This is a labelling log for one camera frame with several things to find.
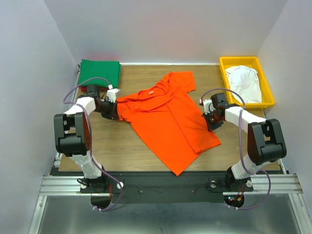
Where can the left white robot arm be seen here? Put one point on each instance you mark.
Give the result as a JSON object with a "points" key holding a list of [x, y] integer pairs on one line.
{"points": [[73, 135]]}

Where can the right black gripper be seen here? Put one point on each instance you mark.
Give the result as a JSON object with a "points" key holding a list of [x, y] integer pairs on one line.
{"points": [[211, 126]]}

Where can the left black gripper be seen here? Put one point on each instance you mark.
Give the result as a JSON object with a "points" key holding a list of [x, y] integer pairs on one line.
{"points": [[113, 113]]}

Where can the folded green t shirt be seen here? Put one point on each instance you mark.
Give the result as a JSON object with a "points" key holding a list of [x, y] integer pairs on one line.
{"points": [[110, 70]]}

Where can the white t shirt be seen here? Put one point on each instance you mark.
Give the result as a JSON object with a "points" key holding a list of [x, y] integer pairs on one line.
{"points": [[244, 81]]}

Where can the orange t shirt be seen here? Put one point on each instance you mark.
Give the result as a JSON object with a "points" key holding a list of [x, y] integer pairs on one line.
{"points": [[168, 121]]}

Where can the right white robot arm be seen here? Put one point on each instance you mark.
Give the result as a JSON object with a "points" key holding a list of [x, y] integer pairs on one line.
{"points": [[261, 140]]}

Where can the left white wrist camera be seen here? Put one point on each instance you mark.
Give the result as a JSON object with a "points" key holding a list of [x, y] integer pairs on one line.
{"points": [[111, 94]]}

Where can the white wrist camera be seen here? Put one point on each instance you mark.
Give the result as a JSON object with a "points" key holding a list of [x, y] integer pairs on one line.
{"points": [[111, 94], [207, 105]]}

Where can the folded dark red t shirt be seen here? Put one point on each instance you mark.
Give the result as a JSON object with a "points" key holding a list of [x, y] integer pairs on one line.
{"points": [[84, 89]]}

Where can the aluminium rail frame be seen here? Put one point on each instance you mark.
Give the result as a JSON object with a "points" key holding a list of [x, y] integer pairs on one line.
{"points": [[68, 186]]}

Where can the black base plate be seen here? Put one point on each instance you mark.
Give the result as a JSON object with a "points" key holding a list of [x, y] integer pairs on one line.
{"points": [[166, 187]]}

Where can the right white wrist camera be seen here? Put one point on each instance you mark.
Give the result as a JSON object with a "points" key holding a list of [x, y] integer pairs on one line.
{"points": [[207, 105]]}

